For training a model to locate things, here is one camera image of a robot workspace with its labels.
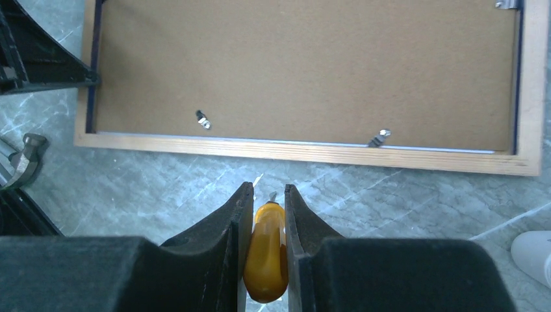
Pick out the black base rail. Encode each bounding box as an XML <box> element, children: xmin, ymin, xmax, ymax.
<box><xmin>1</xmin><ymin>188</ymin><xmax>63</xmax><ymax>236</ymax></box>

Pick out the white PVC pipe stand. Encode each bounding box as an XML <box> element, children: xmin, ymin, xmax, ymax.
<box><xmin>511</xmin><ymin>231</ymin><xmax>550</xmax><ymax>288</ymax></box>

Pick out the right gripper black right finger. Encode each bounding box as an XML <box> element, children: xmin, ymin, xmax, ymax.
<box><xmin>285</xmin><ymin>185</ymin><xmax>516</xmax><ymax>311</ymax></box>

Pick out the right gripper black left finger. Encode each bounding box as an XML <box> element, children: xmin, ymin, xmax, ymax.
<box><xmin>1</xmin><ymin>182</ymin><xmax>253</xmax><ymax>311</ymax></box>

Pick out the yellow handled screwdriver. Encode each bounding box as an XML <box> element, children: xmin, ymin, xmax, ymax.
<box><xmin>244</xmin><ymin>192</ymin><xmax>288</xmax><ymax>304</ymax></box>

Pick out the blue picture frame with photo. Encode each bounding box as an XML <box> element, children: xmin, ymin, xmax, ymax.
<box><xmin>74</xmin><ymin>1</ymin><xmax>550</xmax><ymax>176</ymax></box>

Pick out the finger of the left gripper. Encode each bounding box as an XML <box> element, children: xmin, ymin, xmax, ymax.
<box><xmin>1</xmin><ymin>0</ymin><xmax>100</xmax><ymax>95</ymax></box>

